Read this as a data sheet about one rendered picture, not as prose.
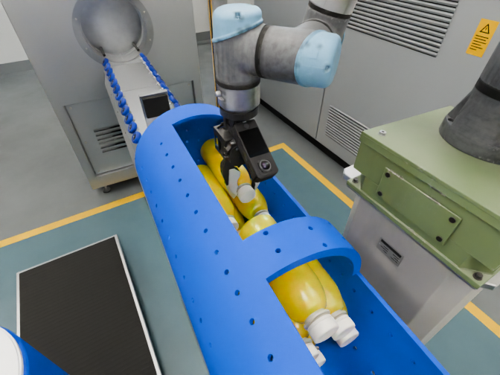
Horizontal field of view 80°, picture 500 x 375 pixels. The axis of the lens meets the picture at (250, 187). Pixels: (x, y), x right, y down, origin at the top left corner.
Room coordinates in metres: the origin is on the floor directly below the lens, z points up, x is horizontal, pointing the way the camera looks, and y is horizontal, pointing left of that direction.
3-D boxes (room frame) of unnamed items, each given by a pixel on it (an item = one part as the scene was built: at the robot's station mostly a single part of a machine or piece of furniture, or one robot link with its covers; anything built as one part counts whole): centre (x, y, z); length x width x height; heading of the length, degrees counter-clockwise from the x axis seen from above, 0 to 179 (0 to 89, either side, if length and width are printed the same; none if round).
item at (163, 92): (1.01, 0.34, 1.00); 0.10 x 0.04 x 0.15; 117
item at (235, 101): (0.50, 0.02, 1.32); 0.08 x 0.08 x 0.05
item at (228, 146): (0.50, 0.02, 1.24); 0.09 x 0.08 x 0.12; 27
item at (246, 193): (0.47, 0.01, 1.10); 0.04 x 0.02 x 0.04; 118
